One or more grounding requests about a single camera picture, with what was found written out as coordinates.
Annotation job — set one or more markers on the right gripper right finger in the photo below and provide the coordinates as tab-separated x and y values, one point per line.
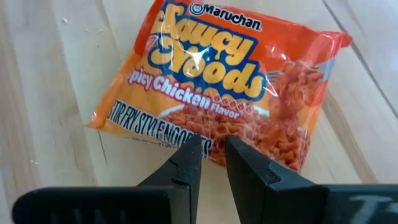
255	186

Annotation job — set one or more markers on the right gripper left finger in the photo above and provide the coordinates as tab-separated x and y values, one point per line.
183	174

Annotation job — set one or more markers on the orange Saucy Noods ramen pack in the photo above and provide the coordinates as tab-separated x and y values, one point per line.
217	77

